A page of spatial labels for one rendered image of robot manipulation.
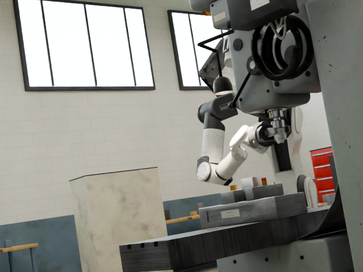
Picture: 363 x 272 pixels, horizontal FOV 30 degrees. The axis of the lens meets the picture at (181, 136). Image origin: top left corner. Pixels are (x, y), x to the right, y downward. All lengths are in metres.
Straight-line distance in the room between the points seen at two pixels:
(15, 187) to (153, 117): 2.91
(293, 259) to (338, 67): 0.63
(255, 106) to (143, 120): 9.35
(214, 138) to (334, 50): 0.95
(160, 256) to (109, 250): 6.49
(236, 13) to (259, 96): 0.40
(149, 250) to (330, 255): 0.56
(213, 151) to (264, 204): 0.68
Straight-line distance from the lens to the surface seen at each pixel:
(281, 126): 2.38
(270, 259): 2.26
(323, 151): 7.97
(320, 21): 2.01
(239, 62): 2.39
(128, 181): 8.53
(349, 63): 1.94
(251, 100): 2.35
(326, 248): 2.12
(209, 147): 2.77
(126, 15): 11.94
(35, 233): 10.25
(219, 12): 2.44
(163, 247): 1.87
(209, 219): 2.33
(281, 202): 2.13
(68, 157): 10.68
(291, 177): 3.08
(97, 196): 8.34
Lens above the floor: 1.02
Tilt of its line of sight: 6 degrees up
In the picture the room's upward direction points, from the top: 9 degrees counter-clockwise
